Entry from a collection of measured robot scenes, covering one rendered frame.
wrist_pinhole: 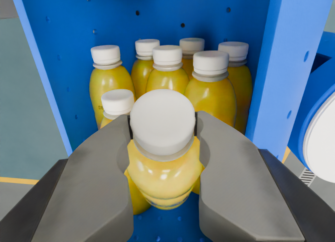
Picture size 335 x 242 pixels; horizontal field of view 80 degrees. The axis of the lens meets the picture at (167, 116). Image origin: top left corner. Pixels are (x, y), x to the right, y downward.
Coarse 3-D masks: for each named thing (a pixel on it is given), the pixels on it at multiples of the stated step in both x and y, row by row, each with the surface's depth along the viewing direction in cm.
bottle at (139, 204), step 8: (104, 112) 25; (128, 112) 25; (104, 120) 25; (112, 120) 25; (128, 176) 27; (136, 192) 29; (136, 200) 30; (144, 200) 30; (136, 208) 30; (144, 208) 31
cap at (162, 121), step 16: (144, 96) 12; (160, 96) 12; (176, 96) 12; (144, 112) 12; (160, 112) 12; (176, 112) 12; (192, 112) 12; (144, 128) 11; (160, 128) 11; (176, 128) 11; (192, 128) 11; (144, 144) 11; (160, 144) 11; (176, 144) 11
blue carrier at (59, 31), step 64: (64, 0) 25; (128, 0) 31; (192, 0) 32; (256, 0) 26; (320, 0) 11; (64, 64) 26; (128, 64) 36; (256, 64) 28; (64, 128) 26; (256, 128) 13; (192, 192) 35
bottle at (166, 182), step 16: (128, 144) 14; (192, 144) 14; (144, 160) 13; (160, 160) 12; (176, 160) 13; (192, 160) 14; (144, 176) 14; (160, 176) 13; (176, 176) 14; (192, 176) 15; (144, 192) 17; (160, 192) 15; (176, 192) 15; (160, 208) 24; (176, 208) 26
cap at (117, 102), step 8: (104, 96) 24; (112, 96) 24; (120, 96) 24; (128, 96) 24; (104, 104) 24; (112, 104) 23; (120, 104) 23; (128, 104) 24; (112, 112) 24; (120, 112) 24
